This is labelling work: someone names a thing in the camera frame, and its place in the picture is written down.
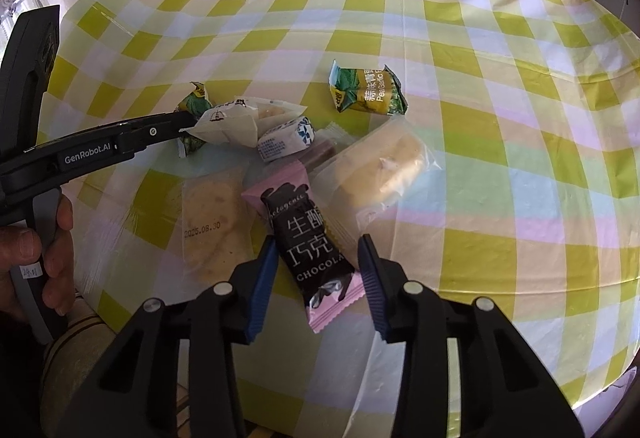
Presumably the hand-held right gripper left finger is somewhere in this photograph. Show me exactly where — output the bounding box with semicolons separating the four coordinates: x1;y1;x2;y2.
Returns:
75;234;278;438

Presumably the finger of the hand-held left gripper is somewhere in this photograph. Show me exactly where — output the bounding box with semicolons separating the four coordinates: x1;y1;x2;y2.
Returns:
112;111;198;156

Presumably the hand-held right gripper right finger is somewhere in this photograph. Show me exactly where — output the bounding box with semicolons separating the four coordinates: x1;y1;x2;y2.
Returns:
357;233;586;438

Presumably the black pink chocolate packet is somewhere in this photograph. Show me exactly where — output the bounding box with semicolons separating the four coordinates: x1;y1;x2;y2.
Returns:
241;161;365;334

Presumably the white triangular snack packet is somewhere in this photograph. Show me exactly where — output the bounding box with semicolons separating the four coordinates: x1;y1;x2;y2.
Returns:
187;96;261;149

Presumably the clear cake slice packet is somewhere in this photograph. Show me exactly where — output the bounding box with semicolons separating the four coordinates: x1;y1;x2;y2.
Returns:
306;115;443;244

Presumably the red stick snack packet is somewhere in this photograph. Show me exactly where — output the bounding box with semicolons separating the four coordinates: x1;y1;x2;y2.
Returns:
300;122;351;174

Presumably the person's left hand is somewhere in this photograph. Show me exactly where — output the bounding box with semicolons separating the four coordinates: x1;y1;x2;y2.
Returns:
0;192;76;331

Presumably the green pea snack packet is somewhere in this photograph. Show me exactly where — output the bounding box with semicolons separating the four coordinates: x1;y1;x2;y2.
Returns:
327;60;408;116
174;81;213;156

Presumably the clear cracker packet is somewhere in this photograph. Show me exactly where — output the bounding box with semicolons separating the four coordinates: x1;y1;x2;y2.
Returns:
180;168;273;286

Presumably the clear beige biscuit packet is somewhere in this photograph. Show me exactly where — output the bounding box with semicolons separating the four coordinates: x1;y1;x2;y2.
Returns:
245;97;308;134

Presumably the blue white candy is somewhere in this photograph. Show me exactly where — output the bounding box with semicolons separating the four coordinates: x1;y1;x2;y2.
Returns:
256;115;317;164

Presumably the striped sofa cushion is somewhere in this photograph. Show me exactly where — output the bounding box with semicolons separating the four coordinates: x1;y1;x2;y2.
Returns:
40;288;261;438

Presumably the yellow checked tablecloth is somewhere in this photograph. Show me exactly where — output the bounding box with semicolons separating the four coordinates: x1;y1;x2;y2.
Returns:
37;0;640;436

